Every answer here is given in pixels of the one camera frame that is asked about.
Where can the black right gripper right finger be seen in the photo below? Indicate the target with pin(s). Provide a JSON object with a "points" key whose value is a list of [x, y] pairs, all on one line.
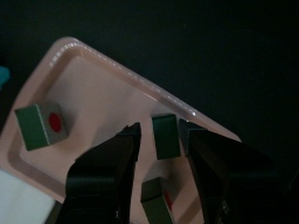
{"points": [[229, 180]]}

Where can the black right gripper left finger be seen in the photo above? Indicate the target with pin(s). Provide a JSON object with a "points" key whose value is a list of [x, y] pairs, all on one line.
{"points": [[101, 180]]}

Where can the green sushi piece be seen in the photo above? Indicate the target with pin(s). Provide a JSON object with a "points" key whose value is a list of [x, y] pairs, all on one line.
{"points": [[40, 125], [154, 202], [165, 136]]}

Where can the white cutting board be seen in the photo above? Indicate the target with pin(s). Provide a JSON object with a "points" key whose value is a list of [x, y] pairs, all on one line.
{"points": [[21, 201]]}

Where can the pink square plate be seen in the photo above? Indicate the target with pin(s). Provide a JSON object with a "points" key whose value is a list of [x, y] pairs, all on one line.
{"points": [[104, 105]]}

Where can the small teal toy piece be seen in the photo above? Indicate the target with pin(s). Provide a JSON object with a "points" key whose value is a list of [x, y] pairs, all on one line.
{"points": [[2, 76]]}

